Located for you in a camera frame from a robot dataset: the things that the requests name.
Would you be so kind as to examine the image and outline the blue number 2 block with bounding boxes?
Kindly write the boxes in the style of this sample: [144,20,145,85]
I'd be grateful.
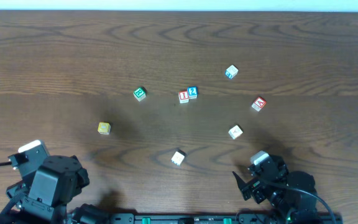
[187,86,198,99]

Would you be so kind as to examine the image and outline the red letter I block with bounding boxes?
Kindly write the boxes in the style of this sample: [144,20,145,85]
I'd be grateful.
[178,91,190,103]

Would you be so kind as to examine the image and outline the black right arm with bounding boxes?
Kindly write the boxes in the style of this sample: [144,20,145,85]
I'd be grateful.
[233,151,322,223]

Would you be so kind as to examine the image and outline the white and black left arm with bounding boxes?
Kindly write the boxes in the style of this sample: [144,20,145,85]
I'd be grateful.
[0,141,109,223]

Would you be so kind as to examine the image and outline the white block orange letter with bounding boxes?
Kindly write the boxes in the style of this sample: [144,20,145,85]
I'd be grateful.
[228,125,243,139]

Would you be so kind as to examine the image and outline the plain white wooden block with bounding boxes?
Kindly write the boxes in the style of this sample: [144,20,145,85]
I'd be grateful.
[171,151,186,166]

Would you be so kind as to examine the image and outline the red letter A block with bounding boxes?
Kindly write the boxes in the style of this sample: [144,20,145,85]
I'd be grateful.
[251,96,266,111]

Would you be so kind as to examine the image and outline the yellow letter block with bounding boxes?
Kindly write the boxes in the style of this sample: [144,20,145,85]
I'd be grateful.
[98,122,111,134]

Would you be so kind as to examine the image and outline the white block blue side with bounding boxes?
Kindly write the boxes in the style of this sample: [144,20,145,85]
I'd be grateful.
[224,65,239,79]

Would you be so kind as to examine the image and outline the green letter R block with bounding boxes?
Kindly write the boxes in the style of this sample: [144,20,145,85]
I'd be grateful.
[133,86,147,101]

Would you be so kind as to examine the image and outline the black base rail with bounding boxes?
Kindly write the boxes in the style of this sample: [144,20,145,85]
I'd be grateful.
[67,212,344,224]

